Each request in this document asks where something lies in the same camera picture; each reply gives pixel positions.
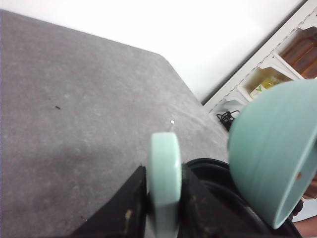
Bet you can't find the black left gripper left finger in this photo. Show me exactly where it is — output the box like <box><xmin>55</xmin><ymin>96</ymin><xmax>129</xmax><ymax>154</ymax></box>
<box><xmin>71</xmin><ymin>166</ymin><xmax>147</xmax><ymax>238</ymax></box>

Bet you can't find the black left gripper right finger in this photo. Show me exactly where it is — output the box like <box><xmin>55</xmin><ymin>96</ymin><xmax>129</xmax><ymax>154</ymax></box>
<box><xmin>179</xmin><ymin>164</ymin><xmax>248</xmax><ymax>238</ymax></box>

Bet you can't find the black frying pan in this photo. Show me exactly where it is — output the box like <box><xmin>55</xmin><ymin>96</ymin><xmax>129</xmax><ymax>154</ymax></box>
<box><xmin>147</xmin><ymin>132</ymin><xmax>300</xmax><ymax>238</ymax></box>

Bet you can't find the teal ribbed bowl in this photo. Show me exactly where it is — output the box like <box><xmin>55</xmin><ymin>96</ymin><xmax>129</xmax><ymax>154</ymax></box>
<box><xmin>228</xmin><ymin>79</ymin><xmax>317</xmax><ymax>229</ymax></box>

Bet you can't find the yellow-green package on shelf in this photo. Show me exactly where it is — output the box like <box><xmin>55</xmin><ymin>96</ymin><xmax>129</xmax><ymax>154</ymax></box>
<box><xmin>250</xmin><ymin>77</ymin><xmax>281</xmax><ymax>99</ymax></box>

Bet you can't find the white storage shelf rack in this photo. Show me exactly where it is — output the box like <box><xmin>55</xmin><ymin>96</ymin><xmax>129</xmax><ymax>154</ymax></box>
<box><xmin>204</xmin><ymin>0</ymin><xmax>317</xmax><ymax>124</ymax></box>

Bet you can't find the black cable bundle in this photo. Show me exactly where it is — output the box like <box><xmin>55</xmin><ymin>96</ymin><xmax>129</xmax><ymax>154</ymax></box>
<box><xmin>216</xmin><ymin>110</ymin><xmax>240</xmax><ymax>131</ymax></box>

